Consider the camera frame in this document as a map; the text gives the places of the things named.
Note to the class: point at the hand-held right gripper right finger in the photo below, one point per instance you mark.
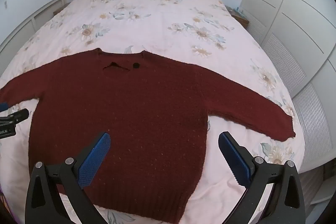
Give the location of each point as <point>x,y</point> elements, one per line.
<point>235,158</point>

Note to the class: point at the blue item on nightstand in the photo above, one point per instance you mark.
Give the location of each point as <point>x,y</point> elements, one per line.
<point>238,10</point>

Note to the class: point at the wooden nightstand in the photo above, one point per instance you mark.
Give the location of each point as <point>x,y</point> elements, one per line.
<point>240,18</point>

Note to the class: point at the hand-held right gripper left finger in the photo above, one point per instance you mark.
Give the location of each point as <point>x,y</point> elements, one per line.
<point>95,158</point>

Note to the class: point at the white wardrobe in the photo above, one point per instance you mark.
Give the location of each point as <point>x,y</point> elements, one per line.
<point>296,19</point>

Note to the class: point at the pink floral bed sheet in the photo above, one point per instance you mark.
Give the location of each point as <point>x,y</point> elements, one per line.
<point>157,19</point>

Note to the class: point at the dark red knitted sweater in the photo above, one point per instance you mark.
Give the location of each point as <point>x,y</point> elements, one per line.
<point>147,113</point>

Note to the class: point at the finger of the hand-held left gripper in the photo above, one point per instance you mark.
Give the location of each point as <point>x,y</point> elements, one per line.
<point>3,106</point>
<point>15,116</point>

